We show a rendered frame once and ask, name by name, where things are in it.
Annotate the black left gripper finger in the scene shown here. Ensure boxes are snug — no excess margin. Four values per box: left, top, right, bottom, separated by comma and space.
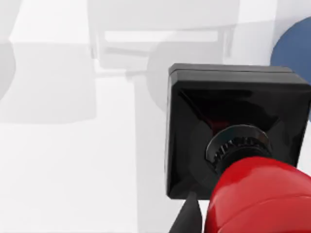
168, 191, 203, 233

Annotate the blue round coaster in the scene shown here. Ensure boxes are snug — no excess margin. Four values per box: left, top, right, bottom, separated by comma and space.
270, 16, 311, 122

